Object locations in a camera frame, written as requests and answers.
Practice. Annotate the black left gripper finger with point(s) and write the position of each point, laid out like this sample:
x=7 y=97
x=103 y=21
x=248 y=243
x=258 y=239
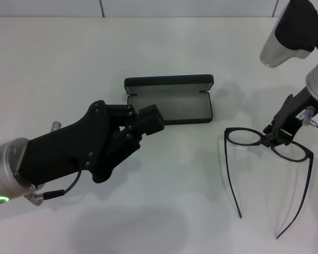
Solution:
x=153 y=127
x=149 y=112

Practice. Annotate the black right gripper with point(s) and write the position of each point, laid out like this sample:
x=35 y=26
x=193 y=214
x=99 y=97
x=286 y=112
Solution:
x=294 y=116

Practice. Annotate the black glasses case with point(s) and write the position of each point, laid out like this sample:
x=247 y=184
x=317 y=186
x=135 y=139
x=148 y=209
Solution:
x=169 y=105

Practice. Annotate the black glasses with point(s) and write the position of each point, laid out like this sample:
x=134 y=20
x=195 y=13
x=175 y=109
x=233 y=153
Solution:
x=310 y=155

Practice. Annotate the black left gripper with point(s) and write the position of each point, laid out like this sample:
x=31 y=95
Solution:
x=61 y=150

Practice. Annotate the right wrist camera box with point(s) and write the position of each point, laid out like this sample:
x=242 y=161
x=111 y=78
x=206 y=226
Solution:
x=294 y=26

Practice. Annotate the white number label sticker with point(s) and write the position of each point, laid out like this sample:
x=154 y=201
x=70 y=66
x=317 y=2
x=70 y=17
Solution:
x=300 y=115

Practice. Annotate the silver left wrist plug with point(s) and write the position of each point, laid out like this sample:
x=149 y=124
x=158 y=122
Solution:
x=56 y=126

